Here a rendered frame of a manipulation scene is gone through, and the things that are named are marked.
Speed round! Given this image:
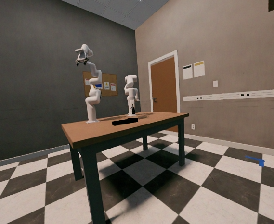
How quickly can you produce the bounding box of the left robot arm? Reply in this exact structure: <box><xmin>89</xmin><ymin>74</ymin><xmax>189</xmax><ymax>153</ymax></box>
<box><xmin>124</xmin><ymin>75</ymin><xmax>140</xmax><ymax>116</ymax></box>

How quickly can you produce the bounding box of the black three-compartment bin rack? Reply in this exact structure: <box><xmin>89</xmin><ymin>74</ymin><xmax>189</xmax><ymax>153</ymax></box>
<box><xmin>112</xmin><ymin>118</ymin><xmax>138</xmax><ymax>126</ymax></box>

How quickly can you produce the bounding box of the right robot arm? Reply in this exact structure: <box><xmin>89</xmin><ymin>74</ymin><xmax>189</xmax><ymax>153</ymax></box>
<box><xmin>75</xmin><ymin>44</ymin><xmax>102</xmax><ymax>123</ymax></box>

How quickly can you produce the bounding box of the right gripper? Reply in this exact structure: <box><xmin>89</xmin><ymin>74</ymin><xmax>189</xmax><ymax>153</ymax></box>
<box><xmin>75</xmin><ymin>52</ymin><xmax>89</xmax><ymax>67</ymax></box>

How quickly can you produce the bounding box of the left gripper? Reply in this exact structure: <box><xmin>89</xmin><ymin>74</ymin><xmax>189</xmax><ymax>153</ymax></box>
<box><xmin>130</xmin><ymin>100</ymin><xmax>135</xmax><ymax>114</ymax></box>

